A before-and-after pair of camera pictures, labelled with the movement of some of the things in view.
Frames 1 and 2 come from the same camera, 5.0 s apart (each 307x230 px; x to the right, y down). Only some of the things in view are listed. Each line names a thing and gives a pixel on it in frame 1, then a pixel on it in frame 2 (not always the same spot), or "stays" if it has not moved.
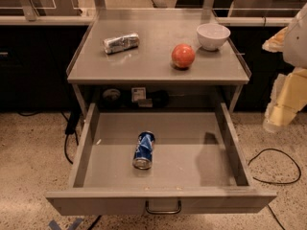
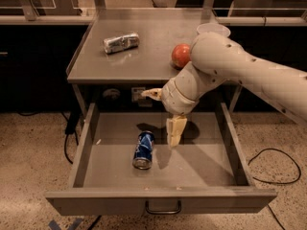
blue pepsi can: (143, 154) stays
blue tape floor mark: (54, 225) stays
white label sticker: (138, 93) stays
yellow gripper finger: (276, 42) -> (175, 126)
